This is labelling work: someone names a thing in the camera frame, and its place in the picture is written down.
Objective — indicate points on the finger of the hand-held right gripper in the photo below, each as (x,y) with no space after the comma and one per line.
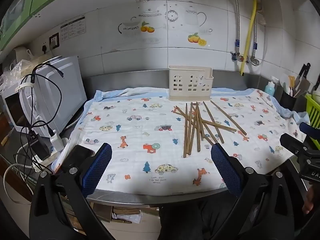
(291,141)
(308,128)

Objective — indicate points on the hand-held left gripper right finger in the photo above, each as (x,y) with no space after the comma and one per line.
(225,165)

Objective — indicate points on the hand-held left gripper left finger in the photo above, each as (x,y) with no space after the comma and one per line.
(100,165)

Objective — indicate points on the pile of wooden chopsticks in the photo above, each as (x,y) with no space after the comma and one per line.
(198,130)

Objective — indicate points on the cream plastic chopstick holder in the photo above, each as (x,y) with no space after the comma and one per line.
(175,73)

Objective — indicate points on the person's right hand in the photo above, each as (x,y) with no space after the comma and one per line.
(308,201)

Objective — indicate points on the green plastic basket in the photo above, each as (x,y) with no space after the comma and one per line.
(313,110)

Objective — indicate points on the black smartphone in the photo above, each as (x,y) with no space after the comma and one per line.
(77,155)

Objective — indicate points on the black utensil cup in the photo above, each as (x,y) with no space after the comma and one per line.
(287,101)

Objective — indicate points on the cardboard box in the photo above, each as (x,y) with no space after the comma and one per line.
(102,211)

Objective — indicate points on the cartoon print white blanket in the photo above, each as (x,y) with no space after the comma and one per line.
(140,140)

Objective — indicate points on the white charger plug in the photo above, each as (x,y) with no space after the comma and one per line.
(57,142)

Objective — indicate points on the white spatula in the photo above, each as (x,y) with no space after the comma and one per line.
(283,80)

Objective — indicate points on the light blue soap bottle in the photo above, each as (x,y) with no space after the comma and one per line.
(269,88)

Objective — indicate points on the black power adapter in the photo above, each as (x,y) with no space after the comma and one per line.
(40,147)

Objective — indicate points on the person's legs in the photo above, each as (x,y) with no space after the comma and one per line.
(190,220)

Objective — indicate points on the metal pipe valve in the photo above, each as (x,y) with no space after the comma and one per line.
(255,60)
(236,57)

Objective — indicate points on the white microwave oven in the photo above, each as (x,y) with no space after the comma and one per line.
(67,85)

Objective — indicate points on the clear plastic bag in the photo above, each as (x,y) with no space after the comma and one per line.
(15,70)

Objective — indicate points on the white electric kettle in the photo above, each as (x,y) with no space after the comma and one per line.
(21,53)

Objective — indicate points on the printed instruction sticker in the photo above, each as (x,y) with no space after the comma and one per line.
(75,26)

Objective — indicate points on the black wall socket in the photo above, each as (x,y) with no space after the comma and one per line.
(54,40)

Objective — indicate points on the teaware print wall decal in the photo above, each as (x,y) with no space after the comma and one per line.
(147,27)

